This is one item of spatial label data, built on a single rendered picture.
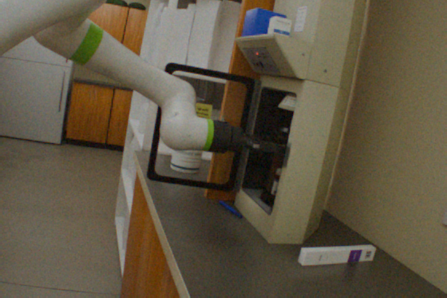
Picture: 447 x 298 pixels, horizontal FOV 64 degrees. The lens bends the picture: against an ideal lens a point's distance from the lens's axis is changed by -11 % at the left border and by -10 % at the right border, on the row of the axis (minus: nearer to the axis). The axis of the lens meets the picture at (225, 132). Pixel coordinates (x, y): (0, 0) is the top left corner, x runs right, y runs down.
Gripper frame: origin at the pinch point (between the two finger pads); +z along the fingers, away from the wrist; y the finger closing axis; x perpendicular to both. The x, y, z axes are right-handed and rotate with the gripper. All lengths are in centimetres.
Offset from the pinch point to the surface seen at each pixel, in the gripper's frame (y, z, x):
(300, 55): -13.9, -9.8, -26.7
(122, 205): 210, -24, 102
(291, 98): -2.4, -3.8, -14.9
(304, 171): -14.0, -1.0, 3.9
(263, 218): -6.6, -6.6, 21.4
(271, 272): -30.7, -13.2, 26.2
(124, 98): 487, -15, 40
